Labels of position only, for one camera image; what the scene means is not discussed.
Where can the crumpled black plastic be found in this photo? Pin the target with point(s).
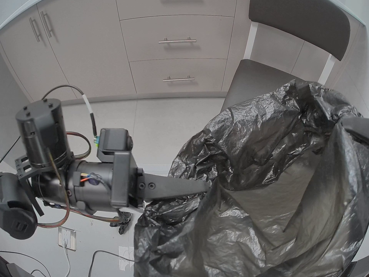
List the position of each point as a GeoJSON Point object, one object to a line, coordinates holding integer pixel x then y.
{"type": "Point", "coordinates": [123, 228]}

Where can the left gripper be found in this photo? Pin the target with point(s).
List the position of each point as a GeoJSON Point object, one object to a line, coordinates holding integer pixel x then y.
{"type": "Point", "coordinates": [98, 196]}

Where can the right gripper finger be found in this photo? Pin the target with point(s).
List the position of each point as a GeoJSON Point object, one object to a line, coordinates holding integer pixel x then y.
{"type": "Point", "coordinates": [359, 125]}

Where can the black plastic bag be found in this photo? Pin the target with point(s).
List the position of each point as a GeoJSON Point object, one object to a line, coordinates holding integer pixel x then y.
{"type": "Point", "coordinates": [259, 154]}

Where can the beige cabinet with drawers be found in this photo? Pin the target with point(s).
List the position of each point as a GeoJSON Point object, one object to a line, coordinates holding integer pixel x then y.
{"type": "Point", "coordinates": [86, 53]}

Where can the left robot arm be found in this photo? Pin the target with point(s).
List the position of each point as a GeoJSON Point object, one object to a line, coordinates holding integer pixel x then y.
{"type": "Point", "coordinates": [43, 131]}

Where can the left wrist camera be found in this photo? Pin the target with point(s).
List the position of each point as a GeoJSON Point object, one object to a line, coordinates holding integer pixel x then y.
{"type": "Point", "coordinates": [114, 140]}

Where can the grey white chair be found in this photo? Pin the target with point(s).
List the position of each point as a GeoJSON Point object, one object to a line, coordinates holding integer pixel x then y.
{"type": "Point", "coordinates": [299, 16]}

